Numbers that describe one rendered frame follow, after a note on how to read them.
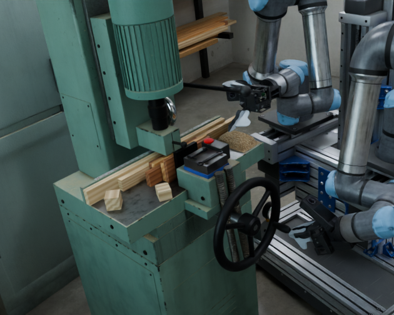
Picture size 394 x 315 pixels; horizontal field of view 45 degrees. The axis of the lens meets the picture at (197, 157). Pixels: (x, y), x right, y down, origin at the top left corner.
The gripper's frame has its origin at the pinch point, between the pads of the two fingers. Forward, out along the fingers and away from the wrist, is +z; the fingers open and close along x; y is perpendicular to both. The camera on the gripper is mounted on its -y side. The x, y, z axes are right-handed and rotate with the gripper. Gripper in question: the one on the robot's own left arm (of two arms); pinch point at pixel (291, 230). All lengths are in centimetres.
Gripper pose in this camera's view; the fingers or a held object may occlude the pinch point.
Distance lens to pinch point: 147.6
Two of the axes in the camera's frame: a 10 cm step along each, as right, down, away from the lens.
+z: -5.4, 2.4, 8.1
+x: 6.9, -4.2, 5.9
